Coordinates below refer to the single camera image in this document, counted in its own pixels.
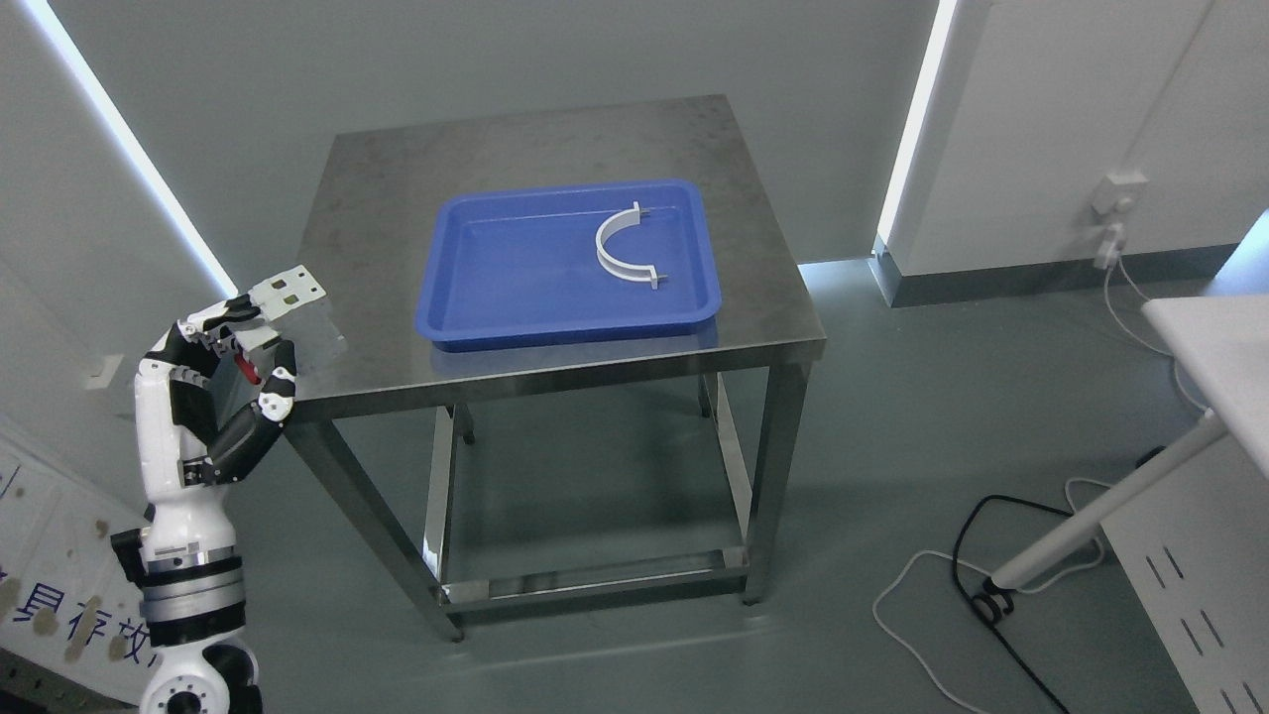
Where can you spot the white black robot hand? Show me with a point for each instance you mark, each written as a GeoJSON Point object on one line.
{"type": "Point", "coordinates": [188, 459]}

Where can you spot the white red circuit breaker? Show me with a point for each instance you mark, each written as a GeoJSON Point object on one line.
{"type": "Point", "coordinates": [295, 307]}

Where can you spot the stainless steel table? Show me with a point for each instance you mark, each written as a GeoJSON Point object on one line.
{"type": "Point", "coordinates": [379, 427]}

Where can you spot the blue plastic tray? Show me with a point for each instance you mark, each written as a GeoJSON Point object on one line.
{"type": "Point", "coordinates": [568, 264]}

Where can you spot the white desk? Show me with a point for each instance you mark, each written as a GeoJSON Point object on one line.
{"type": "Point", "coordinates": [1188, 524]}

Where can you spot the white wall socket plug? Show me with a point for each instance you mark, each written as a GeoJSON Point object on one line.
{"type": "Point", "coordinates": [1114, 198]}

